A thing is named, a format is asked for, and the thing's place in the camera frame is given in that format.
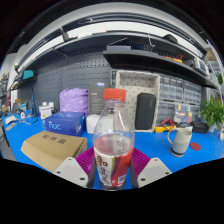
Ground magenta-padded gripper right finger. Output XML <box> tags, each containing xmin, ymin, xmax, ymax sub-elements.
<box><xmin>129</xmin><ymin>147</ymin><xmax>173</xmax><ymax>189</ymax></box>

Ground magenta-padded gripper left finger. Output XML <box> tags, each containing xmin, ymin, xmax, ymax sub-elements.
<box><xmin>53</xmin><ymin>147</ymin><xmax>98</xmax><ymax>189</ymax></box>

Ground clear red-capped drink bottle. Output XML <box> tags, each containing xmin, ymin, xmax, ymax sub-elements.
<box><xmin>92</xmin><ymin>88</ymin><xmax>136</xmax><ymax>191</ymax></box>

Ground brown cardboard box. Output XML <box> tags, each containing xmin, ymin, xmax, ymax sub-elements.
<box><xmin>20</xmin><ymin>130</ymin><xmax>89</xmax><ymax>173</ymax></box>

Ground grey and white ceramic mug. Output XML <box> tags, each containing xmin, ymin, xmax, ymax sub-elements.
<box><xmin>167</xmin><ymin>128</ymin><xmax>193</xmax><ymax>158</ymax></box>

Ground yellow multimeter with red leads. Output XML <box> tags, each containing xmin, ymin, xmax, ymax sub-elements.
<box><xmin>153</xmin><ymin>119</ymin><xmax>178</xmax><ymax>134</ymax></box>

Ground blue cardboard box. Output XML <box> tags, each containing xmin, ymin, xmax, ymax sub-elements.
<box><xmin>44</xmin><ymin>111</ymin><xmax>86</xmax><ymax>137</ymax></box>

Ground white cardboard box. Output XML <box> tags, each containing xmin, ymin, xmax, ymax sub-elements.
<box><xmin>85</xmin><ymin>114</ymin><xmax>102</xmax><ymax>135</ymax></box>

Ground small black labelled box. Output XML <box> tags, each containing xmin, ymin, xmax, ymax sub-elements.
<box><xmin>176</xmin><ymin>121</ymin><xmax>194</xmax><ymax>133</ymax></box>

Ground black zip case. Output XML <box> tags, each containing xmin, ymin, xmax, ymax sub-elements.
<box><xmin>134</xmin><ymin>92</ymin><xmax>157</xmax><ymax>131</ymax></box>

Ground grey small-parts drawer cabinet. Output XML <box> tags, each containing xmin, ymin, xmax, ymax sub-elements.
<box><xmin>191</xmin><ymin>103</ymin><xmax>202</xmax><ymax>123</ymax></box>
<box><xmin>156</xmin><ymin>99</ymin><xmax>178</xmax><ymax>123</ymax></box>
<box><xmin>183</xmin><ymin>79</ymin><xmax>203</xmax><ymax>105</ymax></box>
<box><xmin>159</xmin><ymin>74</ymin><xmax>184</xmax><ymax>101</ymax></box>

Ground small white labelled box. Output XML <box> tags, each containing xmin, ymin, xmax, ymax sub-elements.
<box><xmin>38</xmin><ymin>102</ymin><xmax>54</xmax><ymax>119</ymax></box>

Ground flat black box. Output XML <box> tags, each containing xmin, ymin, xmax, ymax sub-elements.
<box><xmin>190</xmin><ymin>120</ymin><xmax>210</xmax><ymax>134</ymax></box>

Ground clear box with colourful parts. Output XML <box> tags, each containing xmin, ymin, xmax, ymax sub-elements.
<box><xmin>173</xmin><ymin>103</ymin><xmax>194</xmax><ymax>125</ymax></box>

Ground purple plastic bag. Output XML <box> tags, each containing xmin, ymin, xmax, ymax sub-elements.
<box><xmin>59</xmin><ymin>87</ymin><xmax>90</xmax><ymax>116</ymax></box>

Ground dark grey upright box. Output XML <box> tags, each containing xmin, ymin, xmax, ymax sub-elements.
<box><xmin>88</xmin><ymin>81</ymin><xmax>112</xmax><ymax>116</ymax></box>

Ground green potted plant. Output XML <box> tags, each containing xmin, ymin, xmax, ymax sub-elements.
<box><xmin>199</xmin><ymin>94</ymin><xmax>224</xmax><ymax>133</ymax></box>

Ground beige perforated tray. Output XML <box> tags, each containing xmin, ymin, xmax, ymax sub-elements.
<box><xmin>114</xmin><ymin>70</ymin><xmax>162</xmax><ymax>133</ymax></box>

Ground teal flat panel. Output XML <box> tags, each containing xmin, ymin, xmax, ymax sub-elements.
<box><xmin>21</xmin><ymin>69</ymin><xmax>36</xmax><ymax>81</ymax></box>

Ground dark shelf unit with equipment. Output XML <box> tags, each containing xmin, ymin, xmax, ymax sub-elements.
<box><xmin>13</xmin><ymin>13</ymin><xmax>218</xmax><ymax>89</ymax></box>

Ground white metal shelf rack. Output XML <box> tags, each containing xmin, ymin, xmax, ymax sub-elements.
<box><xmin>204</xmin><ymin>39</ymin><xmax>224</xmax><ymax>88</ymax></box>

